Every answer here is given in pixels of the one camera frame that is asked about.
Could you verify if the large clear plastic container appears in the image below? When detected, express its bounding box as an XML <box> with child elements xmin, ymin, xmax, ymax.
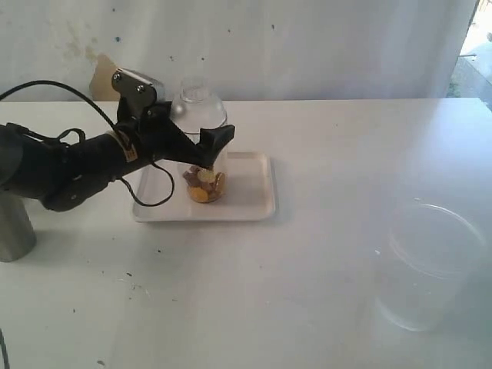
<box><xmin>376</xmin><ymin>201</ymin><xmax>487</xmax><ymax>332</ymax></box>

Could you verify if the white rectangular tray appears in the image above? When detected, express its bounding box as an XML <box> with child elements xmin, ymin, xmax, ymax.
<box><xmin>132</xmin><ymin>152</ymin><xmax>276</xmax><ymax>222</ymax></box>

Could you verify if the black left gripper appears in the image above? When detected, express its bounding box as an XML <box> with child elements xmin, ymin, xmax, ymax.
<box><xmin>115</xmin><ymin>98</ymin><xmax>235</xmax><ymax>169</ymax></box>

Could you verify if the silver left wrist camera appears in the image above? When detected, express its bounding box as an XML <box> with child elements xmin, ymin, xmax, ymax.
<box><xmin>111</xmin><ymin>68</ymin><xmax>165</xmax><ymax>116</ymax></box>

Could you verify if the black cable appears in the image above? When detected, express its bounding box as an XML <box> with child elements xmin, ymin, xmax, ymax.
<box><xmin>0</xmin><ymin>79</ymin><xmax>178</xmax><ymax>208</ymax></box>

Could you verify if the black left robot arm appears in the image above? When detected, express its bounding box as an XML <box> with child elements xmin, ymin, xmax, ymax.
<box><xmin>1</xmin><ymin>101</ymin><xmax>235</xmax><ymax>212</ymax></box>

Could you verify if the stainless steel cup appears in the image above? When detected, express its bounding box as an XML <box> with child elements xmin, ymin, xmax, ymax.
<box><xmin>0</xmin><ymin>192</ymin><xmax>37</xmax><ymax>263</ymax></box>

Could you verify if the clear measuring jar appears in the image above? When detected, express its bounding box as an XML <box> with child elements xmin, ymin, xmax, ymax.
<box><xmin>176</xmin><ymin>126</ymin><xmax>230</xmax><ymax>204</ymax></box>

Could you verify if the clear dome lid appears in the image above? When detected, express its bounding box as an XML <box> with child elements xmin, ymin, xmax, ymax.
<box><xmin>170</xmin><ymin>77</ymin><xmax>228</xmax><ymax>136</ymax></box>

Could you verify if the pile of coins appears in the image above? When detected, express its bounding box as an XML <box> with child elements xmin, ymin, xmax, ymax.
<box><xmin>182</xmin><ymin>165</ymin><xmax>227</xmax><ymax>204</ymax></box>

